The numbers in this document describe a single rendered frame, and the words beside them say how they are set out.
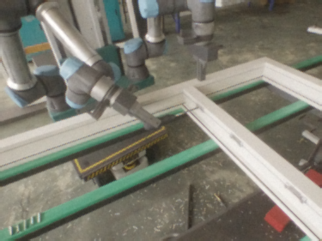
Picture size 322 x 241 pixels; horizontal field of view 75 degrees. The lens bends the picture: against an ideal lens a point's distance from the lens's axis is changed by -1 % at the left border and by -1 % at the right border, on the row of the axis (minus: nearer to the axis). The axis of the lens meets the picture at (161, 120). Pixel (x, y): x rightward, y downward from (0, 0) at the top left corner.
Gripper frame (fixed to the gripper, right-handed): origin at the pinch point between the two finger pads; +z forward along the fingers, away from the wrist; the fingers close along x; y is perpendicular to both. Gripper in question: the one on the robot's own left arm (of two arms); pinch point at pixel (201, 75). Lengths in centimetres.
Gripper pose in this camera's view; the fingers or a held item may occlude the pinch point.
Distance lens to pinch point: 87.8
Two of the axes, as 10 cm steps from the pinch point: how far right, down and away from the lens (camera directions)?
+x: -4.2, -5.4, 7.3
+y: 9.0, -3.3, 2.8
